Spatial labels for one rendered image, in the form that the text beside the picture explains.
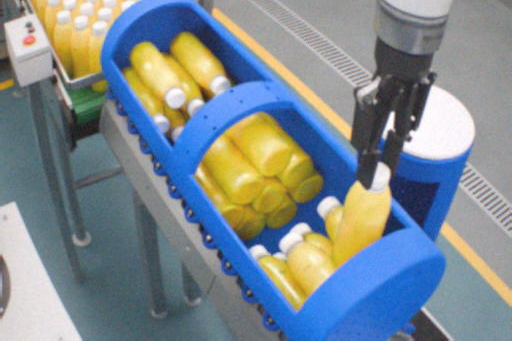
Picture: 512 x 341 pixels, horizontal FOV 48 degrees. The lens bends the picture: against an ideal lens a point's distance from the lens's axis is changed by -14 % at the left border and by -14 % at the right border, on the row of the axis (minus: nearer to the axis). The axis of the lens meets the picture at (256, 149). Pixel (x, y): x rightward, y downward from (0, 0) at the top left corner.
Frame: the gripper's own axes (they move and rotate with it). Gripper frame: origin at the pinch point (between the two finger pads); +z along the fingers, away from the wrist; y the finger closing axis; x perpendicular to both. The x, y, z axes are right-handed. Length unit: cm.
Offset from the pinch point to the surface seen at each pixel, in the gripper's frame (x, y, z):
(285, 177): 22.4, 2.1, 24.5
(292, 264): 4.3, -8.5, 22.8
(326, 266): 0.1, -5.2, 20.8
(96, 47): 88, -11, 31
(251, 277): 6.6, -14.6, 25.1
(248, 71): 54, 13, 26
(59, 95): 94, -22, 46
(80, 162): 158, -4, 136
